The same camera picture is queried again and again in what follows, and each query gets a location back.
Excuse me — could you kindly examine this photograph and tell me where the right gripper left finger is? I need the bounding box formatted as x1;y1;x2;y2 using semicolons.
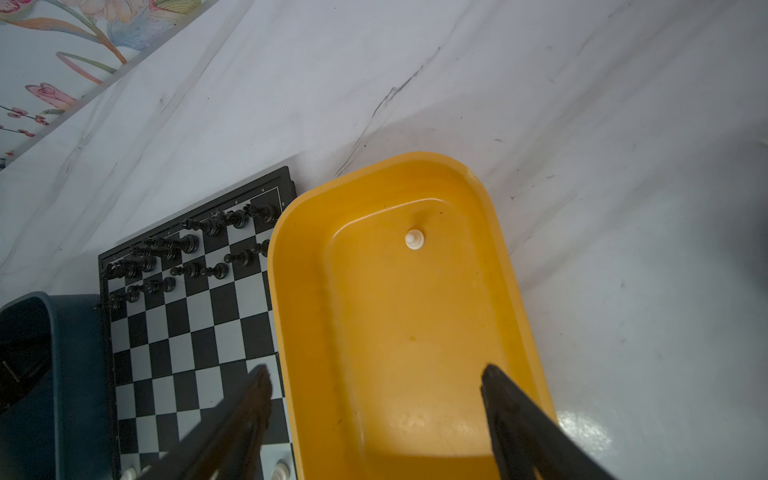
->
140;365;272;480

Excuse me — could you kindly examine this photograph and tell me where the teal plastic tray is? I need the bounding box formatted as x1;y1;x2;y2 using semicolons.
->
1;292;117;479

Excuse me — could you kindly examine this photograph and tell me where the yellow plastic tray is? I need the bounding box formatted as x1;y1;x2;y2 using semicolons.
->
268;152;554;479

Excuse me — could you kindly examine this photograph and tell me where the black white chessboard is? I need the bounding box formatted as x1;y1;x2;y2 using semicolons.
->
98;167;298;479

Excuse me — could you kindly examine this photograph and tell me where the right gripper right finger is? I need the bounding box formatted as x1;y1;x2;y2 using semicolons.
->
481;364;612;479

